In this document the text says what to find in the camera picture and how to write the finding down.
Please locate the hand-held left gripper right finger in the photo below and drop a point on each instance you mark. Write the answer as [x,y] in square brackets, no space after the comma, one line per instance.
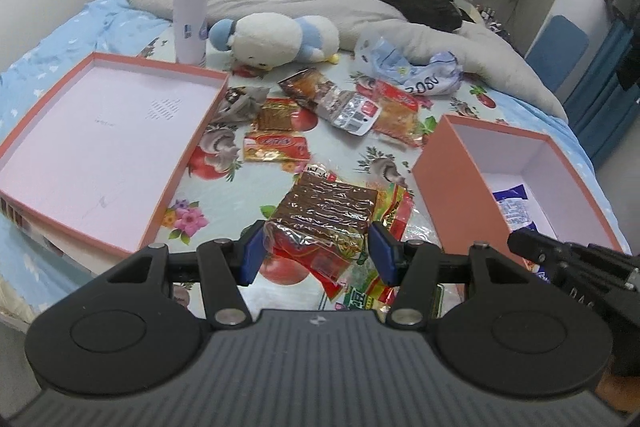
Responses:
[384,254]

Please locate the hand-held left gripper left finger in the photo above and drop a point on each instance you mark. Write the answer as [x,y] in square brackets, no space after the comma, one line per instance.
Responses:
[252,254]

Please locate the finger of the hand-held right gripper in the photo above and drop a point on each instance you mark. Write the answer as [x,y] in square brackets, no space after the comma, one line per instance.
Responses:
[530,246]

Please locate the blue snack packet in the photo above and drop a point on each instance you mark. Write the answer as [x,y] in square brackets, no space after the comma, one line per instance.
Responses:
[512,207]

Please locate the yellow red snack packet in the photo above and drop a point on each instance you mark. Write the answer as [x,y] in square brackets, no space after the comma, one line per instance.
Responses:
[395,212]

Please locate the red brown strip packet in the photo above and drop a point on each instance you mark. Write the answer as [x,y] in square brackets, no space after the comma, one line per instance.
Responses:
[325,212]

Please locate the salmon gift box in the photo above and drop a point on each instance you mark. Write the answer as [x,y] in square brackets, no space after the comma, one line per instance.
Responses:
[450,172]

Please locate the tan packet with red top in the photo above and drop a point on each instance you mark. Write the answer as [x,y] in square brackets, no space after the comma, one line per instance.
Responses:
[397,117]

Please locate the small brown packet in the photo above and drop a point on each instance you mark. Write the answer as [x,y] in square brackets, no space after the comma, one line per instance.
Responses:
[277,116]

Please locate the silver packet red label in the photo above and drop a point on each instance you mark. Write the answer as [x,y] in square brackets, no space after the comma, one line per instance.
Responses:
[350,112]

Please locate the grey brown snack packet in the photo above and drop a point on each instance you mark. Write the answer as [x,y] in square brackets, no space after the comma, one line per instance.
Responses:
[240,104]

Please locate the person's right forearm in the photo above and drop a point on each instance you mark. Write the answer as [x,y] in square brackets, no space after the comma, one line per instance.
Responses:
[615,387]

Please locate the floral plastic tablecloth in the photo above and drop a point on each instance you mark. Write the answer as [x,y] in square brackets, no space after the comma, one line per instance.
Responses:
[340,157]

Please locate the blue curtain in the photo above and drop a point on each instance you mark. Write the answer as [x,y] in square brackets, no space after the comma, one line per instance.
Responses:
[600,107]

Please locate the crumpled printed plastic bag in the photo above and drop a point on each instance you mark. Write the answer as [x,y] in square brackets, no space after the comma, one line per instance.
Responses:
[430,79]

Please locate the salmon box lid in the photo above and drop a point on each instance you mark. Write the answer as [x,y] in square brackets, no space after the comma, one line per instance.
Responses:
[100,132]

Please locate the blue chair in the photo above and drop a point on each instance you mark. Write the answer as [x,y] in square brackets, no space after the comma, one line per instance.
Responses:
[557,52]

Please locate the hanging dark clothes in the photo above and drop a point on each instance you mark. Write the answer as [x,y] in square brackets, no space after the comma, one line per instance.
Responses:
[627,57]

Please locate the white blue plush penguin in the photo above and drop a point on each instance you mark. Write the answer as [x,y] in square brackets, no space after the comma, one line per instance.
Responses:
[270,39]

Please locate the bedside table with bottles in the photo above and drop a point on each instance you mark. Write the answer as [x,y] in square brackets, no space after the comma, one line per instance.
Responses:
[492,19]

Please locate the cream bed skirt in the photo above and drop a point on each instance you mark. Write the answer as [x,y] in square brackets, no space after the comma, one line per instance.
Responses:
[12,297]

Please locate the white spray bottle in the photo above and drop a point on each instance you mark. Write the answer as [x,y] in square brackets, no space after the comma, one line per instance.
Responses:
[190,7]

